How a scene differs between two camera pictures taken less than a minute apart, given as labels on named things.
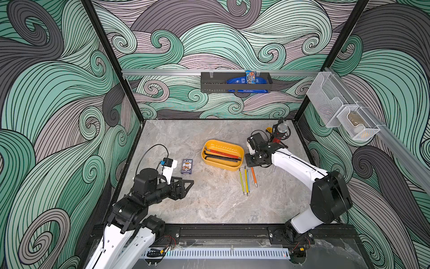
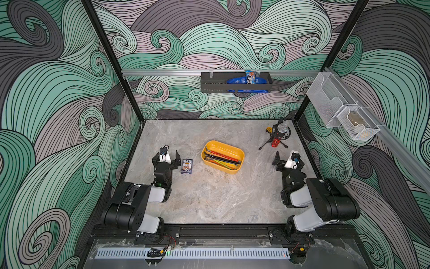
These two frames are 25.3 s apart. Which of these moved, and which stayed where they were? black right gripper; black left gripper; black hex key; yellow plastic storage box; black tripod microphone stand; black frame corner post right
Moved: black left gripper; black right gripper
Stayed: black hex key; black tripod microphone stand; yellow plastic storage box; black frame corner post right
